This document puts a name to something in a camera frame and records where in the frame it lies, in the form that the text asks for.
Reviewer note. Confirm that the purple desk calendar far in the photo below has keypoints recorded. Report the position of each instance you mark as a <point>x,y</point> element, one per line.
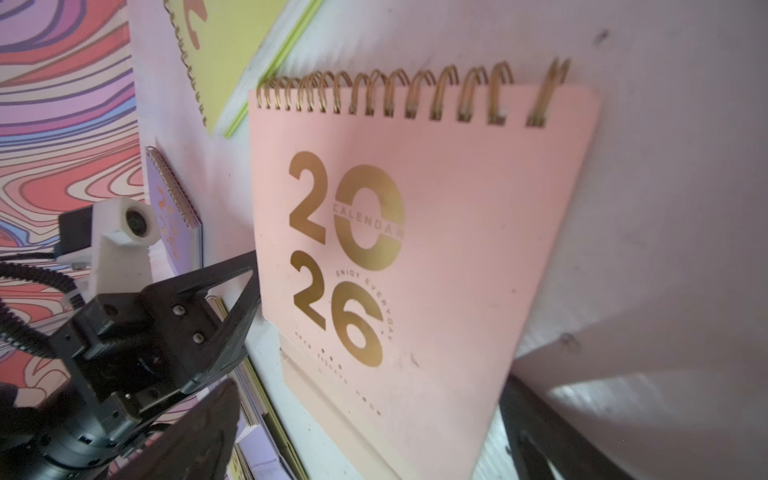
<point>180,226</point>

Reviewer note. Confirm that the green desk calendar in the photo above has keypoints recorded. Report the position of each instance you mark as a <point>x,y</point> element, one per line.
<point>229,46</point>

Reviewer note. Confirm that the pink desk calendar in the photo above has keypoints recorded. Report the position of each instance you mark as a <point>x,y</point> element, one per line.
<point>402,227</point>

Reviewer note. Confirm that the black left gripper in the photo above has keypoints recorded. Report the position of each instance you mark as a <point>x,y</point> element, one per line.
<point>131,357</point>

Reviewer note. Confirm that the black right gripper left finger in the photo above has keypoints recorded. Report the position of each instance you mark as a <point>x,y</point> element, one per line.
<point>198,446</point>

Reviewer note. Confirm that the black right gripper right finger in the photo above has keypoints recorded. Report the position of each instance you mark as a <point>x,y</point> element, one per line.
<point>543,443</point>

